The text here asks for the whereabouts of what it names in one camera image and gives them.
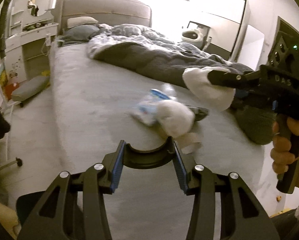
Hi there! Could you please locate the white tissue wad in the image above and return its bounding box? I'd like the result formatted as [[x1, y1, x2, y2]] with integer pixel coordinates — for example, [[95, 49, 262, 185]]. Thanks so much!
[[182, 67, 235, 112]]

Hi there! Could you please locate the black curved plastic piece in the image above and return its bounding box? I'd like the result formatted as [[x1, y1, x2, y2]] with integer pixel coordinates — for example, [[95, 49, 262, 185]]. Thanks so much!
[[123, 137, 175, 170]]

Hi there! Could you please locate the white fluffy tissue ball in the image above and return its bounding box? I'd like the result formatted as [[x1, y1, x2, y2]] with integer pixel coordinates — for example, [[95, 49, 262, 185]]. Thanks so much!
[[155, 100, 195, 138]]

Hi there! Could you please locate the person's right hand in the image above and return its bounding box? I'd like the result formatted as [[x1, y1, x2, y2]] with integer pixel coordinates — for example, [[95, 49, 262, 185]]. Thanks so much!
[[270, 118, 299, 188]]

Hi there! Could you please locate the dark brown door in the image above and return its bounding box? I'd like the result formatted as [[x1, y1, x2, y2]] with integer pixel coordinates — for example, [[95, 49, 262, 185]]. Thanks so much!
[[274, 16, 299, 66]]

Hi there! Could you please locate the white wardrobe with dark trim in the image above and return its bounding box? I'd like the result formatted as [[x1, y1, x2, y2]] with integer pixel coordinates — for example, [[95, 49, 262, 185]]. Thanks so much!
[[185, 0, 250, 61]]

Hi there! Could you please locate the white cat bed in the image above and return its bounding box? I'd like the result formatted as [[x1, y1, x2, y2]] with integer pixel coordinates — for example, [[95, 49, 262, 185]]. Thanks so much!
[[181, 29, 204, 43]]

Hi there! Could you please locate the blue white wet-wipes pack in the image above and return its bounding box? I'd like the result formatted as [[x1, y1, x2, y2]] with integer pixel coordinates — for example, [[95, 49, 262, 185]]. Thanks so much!
[[131, 89, 172, 126]]

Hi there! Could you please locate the grey fleece patterned duvet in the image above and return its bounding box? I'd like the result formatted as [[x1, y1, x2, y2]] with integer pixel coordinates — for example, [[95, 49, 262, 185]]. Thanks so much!
[[87, 24, 276, 145]]

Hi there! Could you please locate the grey padded stool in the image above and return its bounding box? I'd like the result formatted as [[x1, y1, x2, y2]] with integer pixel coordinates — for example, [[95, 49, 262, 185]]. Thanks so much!
[[11, 75, 50, 105]]

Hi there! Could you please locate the grey upholstered headboard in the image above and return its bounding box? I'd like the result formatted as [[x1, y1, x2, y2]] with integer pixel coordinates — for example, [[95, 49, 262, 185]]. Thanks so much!
[[53, 0, 152, 34]]

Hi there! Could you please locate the grey-blue pillow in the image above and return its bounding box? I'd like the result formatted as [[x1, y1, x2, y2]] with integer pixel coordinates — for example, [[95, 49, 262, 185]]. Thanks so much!
[[60, 24, 100, 46]]

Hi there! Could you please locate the white dressing table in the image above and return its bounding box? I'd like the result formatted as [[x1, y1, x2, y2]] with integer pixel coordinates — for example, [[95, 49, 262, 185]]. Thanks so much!
[[5, 9, 58, 83]]

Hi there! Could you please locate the beige pillow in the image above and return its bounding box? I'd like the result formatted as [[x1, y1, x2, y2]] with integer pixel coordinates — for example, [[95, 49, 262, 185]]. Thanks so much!
[[67, 16, 98, 29]]

